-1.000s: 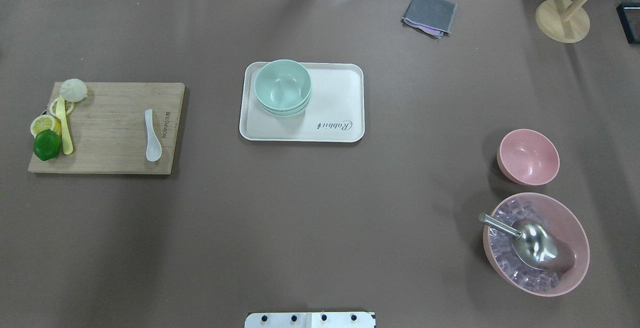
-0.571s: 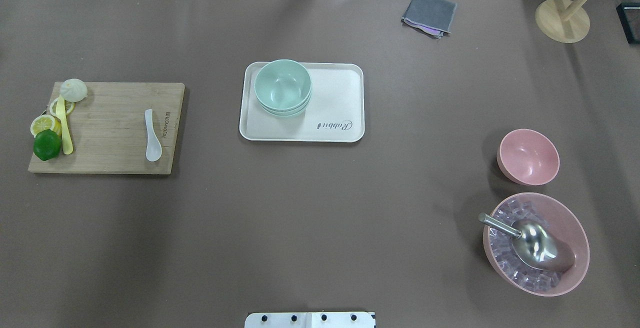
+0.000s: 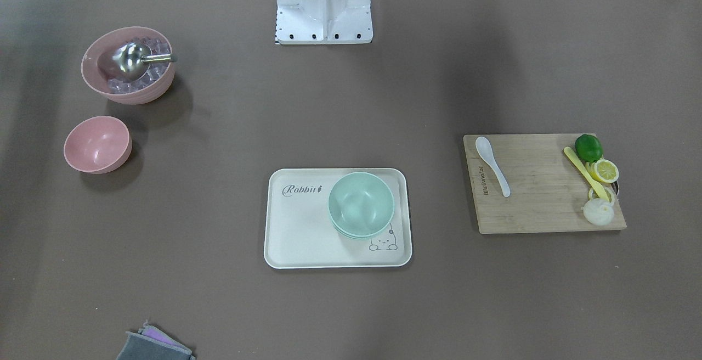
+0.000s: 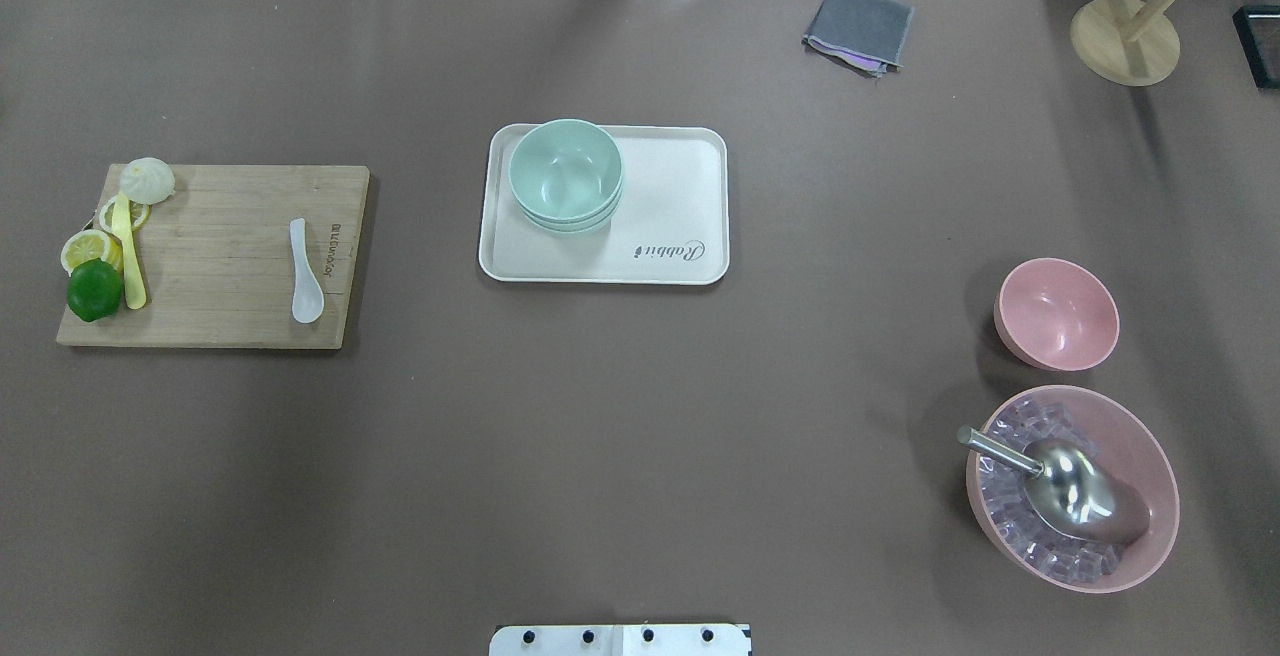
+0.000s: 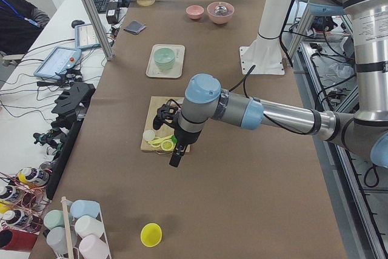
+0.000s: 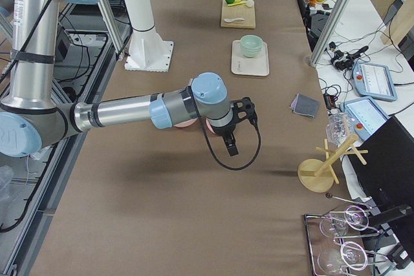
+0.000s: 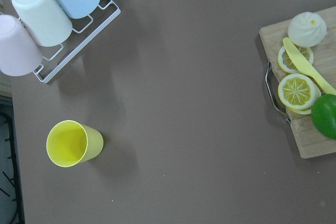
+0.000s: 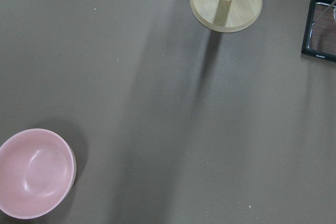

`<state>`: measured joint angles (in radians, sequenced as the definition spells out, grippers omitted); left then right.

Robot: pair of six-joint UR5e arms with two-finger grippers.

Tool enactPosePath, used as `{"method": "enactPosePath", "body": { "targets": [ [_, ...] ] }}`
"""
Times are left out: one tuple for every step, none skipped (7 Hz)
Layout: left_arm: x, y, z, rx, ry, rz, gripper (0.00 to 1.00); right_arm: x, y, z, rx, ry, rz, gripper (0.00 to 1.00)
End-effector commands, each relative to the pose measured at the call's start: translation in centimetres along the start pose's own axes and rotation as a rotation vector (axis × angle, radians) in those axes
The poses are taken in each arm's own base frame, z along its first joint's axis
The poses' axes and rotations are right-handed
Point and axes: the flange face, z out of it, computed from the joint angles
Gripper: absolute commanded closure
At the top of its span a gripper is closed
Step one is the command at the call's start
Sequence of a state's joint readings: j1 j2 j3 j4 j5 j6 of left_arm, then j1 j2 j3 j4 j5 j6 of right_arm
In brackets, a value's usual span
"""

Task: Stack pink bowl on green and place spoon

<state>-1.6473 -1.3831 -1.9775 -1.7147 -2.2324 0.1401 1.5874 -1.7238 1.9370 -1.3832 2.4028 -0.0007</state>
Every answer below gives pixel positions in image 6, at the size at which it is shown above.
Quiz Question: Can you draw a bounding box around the yellow plastic spoon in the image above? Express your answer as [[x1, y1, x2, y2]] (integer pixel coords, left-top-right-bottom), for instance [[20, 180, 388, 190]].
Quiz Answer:
[[227, 0, 247, 7]]

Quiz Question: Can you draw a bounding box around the aluminium frame post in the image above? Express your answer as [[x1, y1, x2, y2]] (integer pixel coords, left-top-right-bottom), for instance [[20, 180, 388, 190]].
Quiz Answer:
[[309, 0, 350, 67]]

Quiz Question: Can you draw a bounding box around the white ceramic spoon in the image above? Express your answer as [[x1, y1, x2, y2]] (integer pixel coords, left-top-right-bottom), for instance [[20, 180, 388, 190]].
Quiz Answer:
[[223, 17, 245, 23]]

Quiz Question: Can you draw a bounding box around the large pink ice bowl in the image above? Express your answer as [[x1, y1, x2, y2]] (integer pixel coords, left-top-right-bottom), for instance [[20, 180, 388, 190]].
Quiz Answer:
[[174, 118, 197, 128]]

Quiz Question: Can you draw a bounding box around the black monitor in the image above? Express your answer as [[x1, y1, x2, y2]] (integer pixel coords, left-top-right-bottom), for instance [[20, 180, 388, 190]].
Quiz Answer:
[[349, 116, 413, 211]]

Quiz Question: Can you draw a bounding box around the wooden mug tree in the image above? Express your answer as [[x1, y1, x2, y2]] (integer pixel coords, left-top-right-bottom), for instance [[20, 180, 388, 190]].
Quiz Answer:
[[298, 132, 368, 193]]

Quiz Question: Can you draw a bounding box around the crumpled plastic bag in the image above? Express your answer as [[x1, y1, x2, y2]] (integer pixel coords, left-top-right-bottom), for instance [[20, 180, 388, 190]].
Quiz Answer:
[[326, 112, 354, 145]]

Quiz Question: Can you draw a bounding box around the small pink bowl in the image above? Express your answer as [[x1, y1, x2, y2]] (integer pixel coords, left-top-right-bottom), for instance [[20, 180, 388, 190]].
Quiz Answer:
[[205, 118, 217, 135]]

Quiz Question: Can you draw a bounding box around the upper teach pendant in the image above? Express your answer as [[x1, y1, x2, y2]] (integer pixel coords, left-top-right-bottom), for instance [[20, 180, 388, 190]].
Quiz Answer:
[[353, 61, 398, 101]]

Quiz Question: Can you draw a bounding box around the cream serving tray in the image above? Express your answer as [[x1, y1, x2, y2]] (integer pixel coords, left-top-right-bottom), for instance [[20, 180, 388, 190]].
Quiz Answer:
[[231, 39, 270, 77]]

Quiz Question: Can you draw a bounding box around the grey folded cloth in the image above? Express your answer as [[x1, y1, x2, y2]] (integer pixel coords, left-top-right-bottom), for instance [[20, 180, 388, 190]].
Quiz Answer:
[[292, 93, 321, 118]]

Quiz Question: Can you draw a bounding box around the white camera post base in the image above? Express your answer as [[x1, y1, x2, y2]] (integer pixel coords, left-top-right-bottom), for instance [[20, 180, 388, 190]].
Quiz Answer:
[[124, 0, 174, 72]]

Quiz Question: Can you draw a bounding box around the upper wine glass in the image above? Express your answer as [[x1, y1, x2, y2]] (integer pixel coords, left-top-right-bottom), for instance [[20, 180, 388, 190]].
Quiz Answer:
[[319, 205, 369, 238]]

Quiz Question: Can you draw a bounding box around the upper green bowl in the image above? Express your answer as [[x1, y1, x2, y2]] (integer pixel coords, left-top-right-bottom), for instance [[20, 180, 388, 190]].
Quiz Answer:
[[240, 34, 263, 54]]

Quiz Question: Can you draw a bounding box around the wine glass rack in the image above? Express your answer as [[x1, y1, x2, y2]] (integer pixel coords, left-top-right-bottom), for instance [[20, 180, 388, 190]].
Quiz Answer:
[[304, 192, 397, 275]]

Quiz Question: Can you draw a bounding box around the teach pendant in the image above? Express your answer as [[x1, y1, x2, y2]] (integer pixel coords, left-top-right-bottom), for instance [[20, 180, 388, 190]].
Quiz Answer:
[[340, 96, 389, 141], [353, 61, 398, 101]]

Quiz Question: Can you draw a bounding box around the lower teach pendant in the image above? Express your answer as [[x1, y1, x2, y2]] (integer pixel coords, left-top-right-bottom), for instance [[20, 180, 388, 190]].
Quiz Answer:
[[340, 96, 389, 141]]

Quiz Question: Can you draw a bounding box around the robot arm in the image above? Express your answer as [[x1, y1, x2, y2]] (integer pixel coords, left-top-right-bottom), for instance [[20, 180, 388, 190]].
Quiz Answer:
[[1, 0, 257, 157]]

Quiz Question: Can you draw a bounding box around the purple folded cloth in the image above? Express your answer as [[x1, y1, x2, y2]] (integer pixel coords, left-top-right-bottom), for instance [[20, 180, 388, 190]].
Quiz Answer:
[[290, 96, 297, 111]]

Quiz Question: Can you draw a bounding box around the wooden cutting board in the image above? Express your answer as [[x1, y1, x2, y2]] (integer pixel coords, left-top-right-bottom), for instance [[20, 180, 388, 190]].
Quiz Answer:
[[221, 0, 256, 29]]

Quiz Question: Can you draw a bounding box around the white steamed bun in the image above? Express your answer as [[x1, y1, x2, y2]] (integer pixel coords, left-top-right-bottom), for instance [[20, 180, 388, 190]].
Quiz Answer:
[[245, 0, 254, 8]]

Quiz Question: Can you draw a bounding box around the lower wine glass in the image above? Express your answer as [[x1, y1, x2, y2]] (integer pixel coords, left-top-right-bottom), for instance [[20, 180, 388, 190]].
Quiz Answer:
[[317, 241, 368, 275]]

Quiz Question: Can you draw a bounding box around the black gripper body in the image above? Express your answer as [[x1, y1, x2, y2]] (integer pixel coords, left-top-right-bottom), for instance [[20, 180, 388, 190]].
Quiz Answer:
[[213, 97, 258, 136]]

